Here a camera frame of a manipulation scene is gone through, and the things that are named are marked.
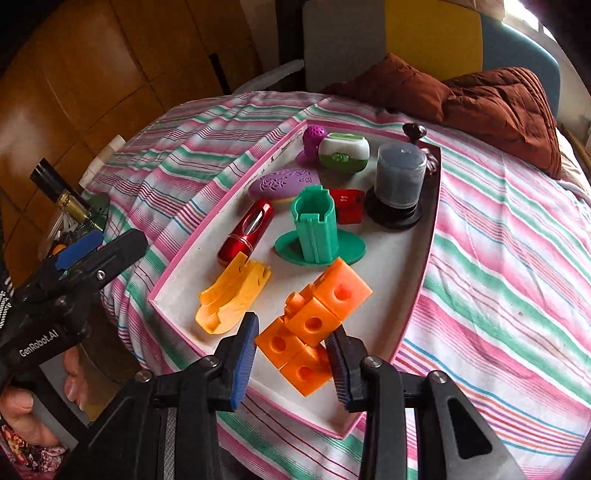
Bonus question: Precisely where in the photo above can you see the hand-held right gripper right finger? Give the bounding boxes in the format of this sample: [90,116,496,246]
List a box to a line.
[324,325,527,480]

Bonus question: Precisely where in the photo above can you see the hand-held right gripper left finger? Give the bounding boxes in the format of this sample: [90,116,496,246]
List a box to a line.
[55,311,260,480]

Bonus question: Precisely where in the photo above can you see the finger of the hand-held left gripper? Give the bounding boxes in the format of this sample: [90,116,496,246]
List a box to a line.
[54,231,105,272]
[18,228,148,304]

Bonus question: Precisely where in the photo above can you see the orange cube block toy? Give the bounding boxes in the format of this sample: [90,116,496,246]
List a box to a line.
[255,257,373,397]

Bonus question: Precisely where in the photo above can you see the yellow-orange slide toy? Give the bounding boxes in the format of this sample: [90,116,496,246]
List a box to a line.
[195,252,272,334]

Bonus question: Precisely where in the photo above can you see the white tray with pink rim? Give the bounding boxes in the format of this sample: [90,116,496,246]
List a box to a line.
[148,120,443,439]

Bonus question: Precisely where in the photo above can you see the red metallic tube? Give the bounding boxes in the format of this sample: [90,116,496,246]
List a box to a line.
[217,199,275,267]

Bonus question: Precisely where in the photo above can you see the green cylinder stand toy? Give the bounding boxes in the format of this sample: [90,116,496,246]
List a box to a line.
[274,184,367,267]

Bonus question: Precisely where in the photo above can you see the red puzzle piece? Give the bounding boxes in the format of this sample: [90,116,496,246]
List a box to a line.
[329,188,366,225]

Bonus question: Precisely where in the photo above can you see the purple embossed oval soap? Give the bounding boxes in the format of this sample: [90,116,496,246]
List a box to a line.
[248,167,324,204]

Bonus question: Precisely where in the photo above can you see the grey canister with black base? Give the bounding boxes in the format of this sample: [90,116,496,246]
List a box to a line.
[365,142,428,230]

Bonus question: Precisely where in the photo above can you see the white green plastic box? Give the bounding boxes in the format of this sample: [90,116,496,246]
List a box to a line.
[318,132,371,175]

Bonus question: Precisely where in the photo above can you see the purple dotted toy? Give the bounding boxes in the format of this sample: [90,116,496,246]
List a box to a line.
[295,124,329,167]

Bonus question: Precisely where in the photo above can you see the brown wooden pumpkin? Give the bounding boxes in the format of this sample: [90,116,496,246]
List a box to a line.
[402,122,439,178]

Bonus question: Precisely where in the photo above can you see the person's left hand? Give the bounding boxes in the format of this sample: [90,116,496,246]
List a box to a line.
[0,346,88,448]

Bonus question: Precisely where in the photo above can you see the dark glass bottle gold band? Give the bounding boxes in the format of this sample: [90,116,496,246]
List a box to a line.
[30,158,105,232]

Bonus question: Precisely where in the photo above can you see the floral clothing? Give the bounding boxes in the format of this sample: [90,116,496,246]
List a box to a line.
[0,422,61,472]

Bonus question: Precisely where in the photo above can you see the wooden wardrobe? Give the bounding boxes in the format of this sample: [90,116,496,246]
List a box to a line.
[0,0,264,287]

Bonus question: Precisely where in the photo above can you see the pink green striped blanket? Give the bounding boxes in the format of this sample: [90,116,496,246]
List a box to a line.
[85,91,591,480]

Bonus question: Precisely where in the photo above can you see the brown pillow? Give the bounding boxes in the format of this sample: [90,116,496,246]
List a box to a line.
[323,53,453,123]

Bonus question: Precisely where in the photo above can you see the brown quilt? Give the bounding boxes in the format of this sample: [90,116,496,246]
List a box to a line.
[441,67,561,181]

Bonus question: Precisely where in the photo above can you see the grey yellow blue headboard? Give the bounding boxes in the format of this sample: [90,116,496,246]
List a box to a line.
[302,0,561,116]

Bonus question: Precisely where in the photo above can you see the white rail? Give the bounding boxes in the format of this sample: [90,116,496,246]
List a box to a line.
[235,60,304,95]

